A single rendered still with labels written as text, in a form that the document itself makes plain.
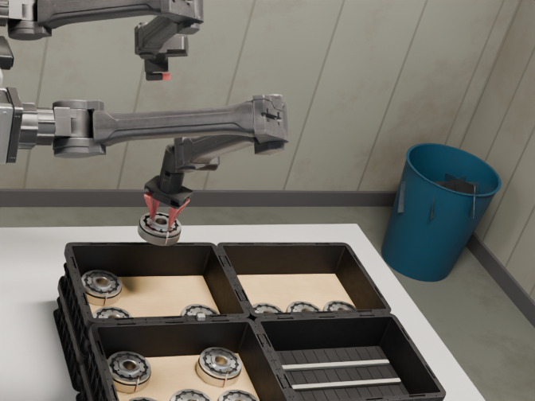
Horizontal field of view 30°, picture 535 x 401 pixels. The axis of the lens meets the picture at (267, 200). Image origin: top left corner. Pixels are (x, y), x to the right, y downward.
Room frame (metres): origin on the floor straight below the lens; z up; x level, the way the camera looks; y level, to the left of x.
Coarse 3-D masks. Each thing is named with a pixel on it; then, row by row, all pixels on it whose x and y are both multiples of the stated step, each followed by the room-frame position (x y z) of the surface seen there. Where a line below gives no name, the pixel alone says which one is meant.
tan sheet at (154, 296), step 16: (128, 288) 2.01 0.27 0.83; (144, 288) 2.03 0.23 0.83; (160, 288) 2.05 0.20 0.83; (176, 288) 2.07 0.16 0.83; (192, 288) 2.09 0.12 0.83; (208, 288) 2.11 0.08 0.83; (112, 304) 1.93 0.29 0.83; (128, 304) 1.95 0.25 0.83; (144, 304) 1.96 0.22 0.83; (160, 304) 1.98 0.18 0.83; (176, 304) 2.00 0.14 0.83; (192, 304) 2.02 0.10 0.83; (208, 304) 2.04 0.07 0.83
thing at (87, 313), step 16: (64, 256) 1.95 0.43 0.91; (224, 272) 2.06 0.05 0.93; (80, 288) 1.83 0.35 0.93; (80, 304) 1.79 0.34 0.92; (240, 304) 1.95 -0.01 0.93; (96, 320) 1.73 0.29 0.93; (112, 320) 1.75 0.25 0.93; (128, 320) 1.77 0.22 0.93; (144, 320) 1.78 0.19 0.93; (160, 320) 1.80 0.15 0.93
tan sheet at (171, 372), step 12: (156, 360) 1.78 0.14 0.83; (168, 360) 1.79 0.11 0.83; (180, 360) 1.80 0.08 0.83; (192, 360) 1.82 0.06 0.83; (240, 360) 1.87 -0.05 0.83; (156, 372) 1.74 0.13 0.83; (168, 372) 1.75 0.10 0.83; (180, 372) 1.76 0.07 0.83; (192, 372) 1.78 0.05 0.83; (240, 372) 1.83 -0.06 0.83; (156, 384) 1.70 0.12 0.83; (168, 384) 1.71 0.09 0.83; (180, 384) 1.72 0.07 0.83; (192, 384) 1.74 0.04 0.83; (204, 384) 1.75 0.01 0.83; (240, 384) 1.79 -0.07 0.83; (120, 396) 1.63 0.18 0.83; (132, 396) 1.64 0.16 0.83; (144, 396) 1.65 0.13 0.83; (156, 396) 1.66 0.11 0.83; (168, 396) 1.68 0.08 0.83; (216, 396) 1.72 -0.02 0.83
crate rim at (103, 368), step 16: (176, 320) 1.82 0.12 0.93; (192, 320) 1.84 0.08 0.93; (208, 320) 1.85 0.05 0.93; (224, 320) 1.87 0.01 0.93; (240, 320) 1.89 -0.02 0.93; (96, 336) 1.68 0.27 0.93; (256, 336) 1.85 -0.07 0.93; (96, 352) 1.64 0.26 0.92; (272, 368) 1.76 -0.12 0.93; (112, 384) 1.55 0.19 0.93; (112, 400) 1.51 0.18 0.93; (288, 400) 1.67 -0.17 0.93
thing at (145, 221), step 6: (144, 216) 2.02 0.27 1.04; (168, 216) 2.06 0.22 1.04; (144, 222) 2.00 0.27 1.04; (150, 222) 2.01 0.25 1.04; (174, 222) 2.04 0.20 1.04; (144, 228) 1.98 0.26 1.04; (150, 228) 1.98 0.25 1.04; (156, 228) 1.98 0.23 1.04; (162, 228) 1.99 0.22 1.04; (174, 228) 2.01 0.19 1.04; (180, 228) 2.02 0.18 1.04; (156, 234) 1.97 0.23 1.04; (162, 234) 1.97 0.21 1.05; (174, 234) 1.99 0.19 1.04
